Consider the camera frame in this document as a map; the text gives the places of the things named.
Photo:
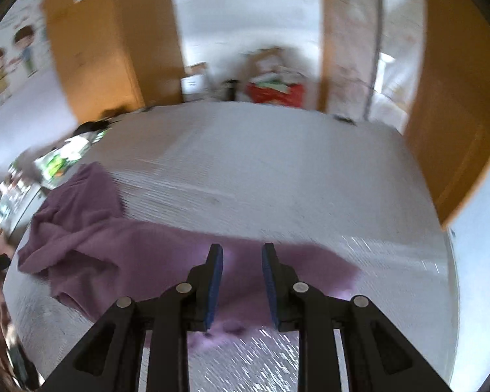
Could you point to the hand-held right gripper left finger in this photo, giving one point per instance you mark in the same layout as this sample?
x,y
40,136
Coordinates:
x,y
213,284

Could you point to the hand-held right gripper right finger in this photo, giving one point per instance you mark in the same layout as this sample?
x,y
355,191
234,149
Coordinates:
x,y
269,284

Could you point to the purple knit sweater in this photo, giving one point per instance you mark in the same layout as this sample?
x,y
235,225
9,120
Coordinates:
x,y
106,245

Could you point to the green printed packets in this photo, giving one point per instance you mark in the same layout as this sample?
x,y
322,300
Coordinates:
x,y
59,163

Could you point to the red bag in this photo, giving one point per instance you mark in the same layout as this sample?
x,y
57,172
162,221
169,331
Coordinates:
x,y
275,94

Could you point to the small white box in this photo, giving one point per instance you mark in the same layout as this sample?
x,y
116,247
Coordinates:
x,y
194,83

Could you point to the brown cardboard box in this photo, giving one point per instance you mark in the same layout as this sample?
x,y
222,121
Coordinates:
x,y
269,61

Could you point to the wooden wardrobe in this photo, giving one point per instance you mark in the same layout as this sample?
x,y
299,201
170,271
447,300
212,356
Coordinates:
x,y
106,49

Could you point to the translucent door curtain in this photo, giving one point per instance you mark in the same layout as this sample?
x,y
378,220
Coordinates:
x,y
351,49

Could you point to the wooden door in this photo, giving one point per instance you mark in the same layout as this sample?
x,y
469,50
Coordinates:
x,y
453,110

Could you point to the cartoon children wall poster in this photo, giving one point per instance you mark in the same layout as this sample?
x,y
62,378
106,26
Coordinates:
x,y
0,73

